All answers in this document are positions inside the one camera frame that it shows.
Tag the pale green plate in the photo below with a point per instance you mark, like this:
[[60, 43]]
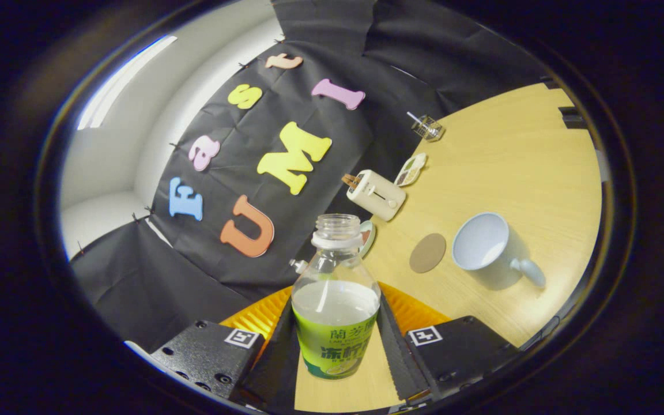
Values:
[[369, 245]]

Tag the brown meat piece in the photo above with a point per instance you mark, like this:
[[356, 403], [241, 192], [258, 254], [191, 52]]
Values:
[[365, 236]]

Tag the brown toast slice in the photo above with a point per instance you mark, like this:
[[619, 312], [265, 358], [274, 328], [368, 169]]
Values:
[[351, 181]]

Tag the long ceiling light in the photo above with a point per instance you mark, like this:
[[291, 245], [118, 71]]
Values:
[[119, 86]]

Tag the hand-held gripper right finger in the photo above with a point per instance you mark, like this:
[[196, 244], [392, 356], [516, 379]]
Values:
[[395, 351]]

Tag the white divided snack tray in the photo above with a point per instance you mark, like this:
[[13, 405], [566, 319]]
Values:
[[410, 170]]

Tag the light blue cup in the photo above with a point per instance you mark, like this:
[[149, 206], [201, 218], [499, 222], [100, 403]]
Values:
[[482, 242]]

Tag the tall white green bottle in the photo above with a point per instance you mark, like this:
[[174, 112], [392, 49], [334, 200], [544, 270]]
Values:
[[298, 266]]

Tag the round brown coaster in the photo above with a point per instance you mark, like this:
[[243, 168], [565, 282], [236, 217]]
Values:
[[427, 253]]

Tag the black backdrop cloth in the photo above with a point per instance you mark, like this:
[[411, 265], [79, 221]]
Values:
[[240, 158]]

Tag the green label juice bottle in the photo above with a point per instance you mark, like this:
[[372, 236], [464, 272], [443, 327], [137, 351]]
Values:
[[335, 314]]

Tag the wooden table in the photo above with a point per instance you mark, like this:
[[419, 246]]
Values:
[[510, 161]]

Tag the clear patterned glass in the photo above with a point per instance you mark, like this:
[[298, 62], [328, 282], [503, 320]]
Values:
[[429, 129]]

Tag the white straw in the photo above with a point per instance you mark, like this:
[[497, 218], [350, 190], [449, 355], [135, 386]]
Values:
[[412, 116]]

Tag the cream toaster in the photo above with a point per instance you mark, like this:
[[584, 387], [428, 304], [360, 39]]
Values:
[[377, 197]]

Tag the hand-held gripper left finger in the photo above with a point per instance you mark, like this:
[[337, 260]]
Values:
[[277, 357]]

